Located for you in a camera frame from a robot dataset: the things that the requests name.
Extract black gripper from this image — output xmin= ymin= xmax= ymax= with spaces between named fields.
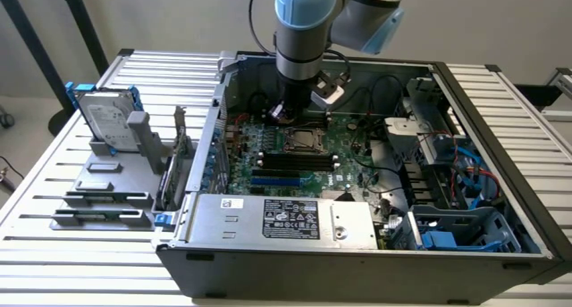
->
xmin=267 ymin=78 xmax=321 ymax=123

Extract green motherboard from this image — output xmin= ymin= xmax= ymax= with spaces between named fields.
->
xmin=222 ymin=114 xmax=387 ymax=202

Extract black RAM slots bank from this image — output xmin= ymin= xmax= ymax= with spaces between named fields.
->
xmin=258 ymin=151 xmax=337 ymax=172

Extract black expansion slot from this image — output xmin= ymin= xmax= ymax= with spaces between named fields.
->
xmin=251 ymin=168 xmax=299 ymax=178

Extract blue expansion slot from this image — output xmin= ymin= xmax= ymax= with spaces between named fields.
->
xmin=250 ymin=176 xmax=299 ymax=186

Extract silver power supply unit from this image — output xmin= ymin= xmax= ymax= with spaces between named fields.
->
xmin=182 ymin=193 xmax=381 ymax=251

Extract grey parts rack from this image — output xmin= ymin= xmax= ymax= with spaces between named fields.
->
xmin=47 ymin=111 xmax=199 ymax=233

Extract open black PC case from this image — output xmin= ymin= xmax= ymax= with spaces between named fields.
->
xmin=150 ymin=50 xmax=567 ymax=300

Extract black stand pole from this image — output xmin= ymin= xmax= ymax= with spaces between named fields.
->
xmin=0 ymin=0 xmax=74 ymax=135
xmin=65 ymin=0 xmax=109 ymax=75

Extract blue plastic drive caddy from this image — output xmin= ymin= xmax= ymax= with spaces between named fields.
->
xmin=418 ymin=231 xmax=457 ymax=251

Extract grey metal disk bay cage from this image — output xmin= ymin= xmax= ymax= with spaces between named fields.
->
xmin=391 ymin=204 xmax=522 ymax=253

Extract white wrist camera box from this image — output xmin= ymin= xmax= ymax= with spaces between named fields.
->
xmin=310 ymin=70 xmax=350 ymax=107

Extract CPU socket with metal frame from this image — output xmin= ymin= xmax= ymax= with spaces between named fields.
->
xmin=277 ymin=127 xmax=326 ymax=154

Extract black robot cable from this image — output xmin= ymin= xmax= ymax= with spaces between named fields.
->
xmin=247 ymin=0 xmax=278 ymax=58

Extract graphics card with metal bracket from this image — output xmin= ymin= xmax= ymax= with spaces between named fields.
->
xmin=155 ymin=105 xmax=190 ymax=211

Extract hard disk in blue bracket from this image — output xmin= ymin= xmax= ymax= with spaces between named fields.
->
xmin=63 ymin=82 xmax=143 ymax=156

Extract blue SATA wire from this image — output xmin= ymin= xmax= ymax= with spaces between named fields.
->
xmin=447 ymin=142 xmax=486 ymax=209

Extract red SATA wire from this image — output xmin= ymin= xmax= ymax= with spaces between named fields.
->
xmin=463 ymin=168 xmax=505 ymax=204

